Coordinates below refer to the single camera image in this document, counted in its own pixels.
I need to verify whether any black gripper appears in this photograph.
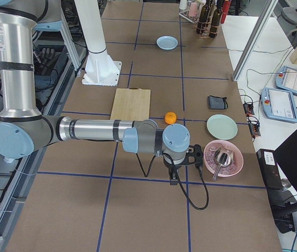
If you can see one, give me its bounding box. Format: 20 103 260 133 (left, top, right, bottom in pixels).
163 154 187 185

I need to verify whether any orange fruit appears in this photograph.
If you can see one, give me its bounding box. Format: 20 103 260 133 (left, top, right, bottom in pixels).
164 112 177 125

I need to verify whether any light blue plate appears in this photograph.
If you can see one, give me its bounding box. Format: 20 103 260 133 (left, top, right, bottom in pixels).
156 36 178 50

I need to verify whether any light green plate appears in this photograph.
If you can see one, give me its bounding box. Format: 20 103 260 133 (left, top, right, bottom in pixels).
207 114 238 140

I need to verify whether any metal scoop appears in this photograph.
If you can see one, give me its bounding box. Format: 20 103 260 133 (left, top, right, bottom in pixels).
213 147 234 180

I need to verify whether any pink bowl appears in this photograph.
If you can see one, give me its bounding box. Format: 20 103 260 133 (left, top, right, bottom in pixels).
204 140 243 180

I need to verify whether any wooden cutting board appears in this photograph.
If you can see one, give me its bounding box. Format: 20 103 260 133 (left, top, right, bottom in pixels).
110 88 151 121

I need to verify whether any folded grey cloth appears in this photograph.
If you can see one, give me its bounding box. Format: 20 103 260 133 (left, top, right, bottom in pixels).
207 96 228 110

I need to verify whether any black computer box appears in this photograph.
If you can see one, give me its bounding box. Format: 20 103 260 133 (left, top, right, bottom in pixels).
256 149 283 190

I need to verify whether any blue teach pendant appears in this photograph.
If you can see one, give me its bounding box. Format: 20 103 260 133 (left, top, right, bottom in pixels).
275 66 297 96
261 87 297 123

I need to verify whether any dark wine bottle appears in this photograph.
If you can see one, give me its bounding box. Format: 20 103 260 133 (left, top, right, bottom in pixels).
196 1 210 34
209 0 224 38

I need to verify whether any pink cup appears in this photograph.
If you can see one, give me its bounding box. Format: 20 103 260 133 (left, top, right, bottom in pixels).
188 2 198 17

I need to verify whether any red cylinder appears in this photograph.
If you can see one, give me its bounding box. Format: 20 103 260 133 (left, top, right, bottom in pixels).
222 0 231 17

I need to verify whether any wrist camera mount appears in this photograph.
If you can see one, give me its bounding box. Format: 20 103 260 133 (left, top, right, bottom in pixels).
186 144 204 169

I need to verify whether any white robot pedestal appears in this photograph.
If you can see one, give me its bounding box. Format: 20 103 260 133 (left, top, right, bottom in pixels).
75 1 122 86

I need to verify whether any copper wire bottle rack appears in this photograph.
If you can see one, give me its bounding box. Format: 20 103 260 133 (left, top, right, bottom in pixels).
200 11 213 37

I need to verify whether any aluminium frame post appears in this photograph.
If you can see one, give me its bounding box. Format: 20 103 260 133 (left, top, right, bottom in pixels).
232 0 278 81

